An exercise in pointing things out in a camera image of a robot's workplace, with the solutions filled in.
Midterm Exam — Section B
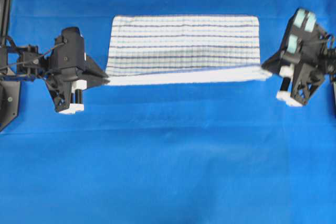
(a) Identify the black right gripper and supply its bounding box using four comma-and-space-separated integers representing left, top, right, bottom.
261, 23, 328, 107

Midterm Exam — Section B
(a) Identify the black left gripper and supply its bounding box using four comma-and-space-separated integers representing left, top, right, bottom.
46, 35, 110, 114

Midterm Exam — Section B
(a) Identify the white blue striped towel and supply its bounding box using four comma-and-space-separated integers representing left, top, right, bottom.
106, 14, 270, 86

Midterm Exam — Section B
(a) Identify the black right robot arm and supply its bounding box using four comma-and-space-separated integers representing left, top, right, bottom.
261, 22, 335, 106

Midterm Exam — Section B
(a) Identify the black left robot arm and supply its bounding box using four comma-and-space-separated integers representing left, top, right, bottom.
1, 27, 109, 114

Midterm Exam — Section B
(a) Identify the blue table cloth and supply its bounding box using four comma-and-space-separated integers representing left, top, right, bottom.
1, 0, 335, 223

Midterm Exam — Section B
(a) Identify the teal right wrist camera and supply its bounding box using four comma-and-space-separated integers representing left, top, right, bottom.
284, 8, 317, 54

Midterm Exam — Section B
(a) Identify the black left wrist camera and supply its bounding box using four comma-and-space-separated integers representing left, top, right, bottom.
61, 27, 85, 51

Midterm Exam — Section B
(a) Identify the black aluminium table frame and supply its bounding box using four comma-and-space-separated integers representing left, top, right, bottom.
1, 0, 21, 130

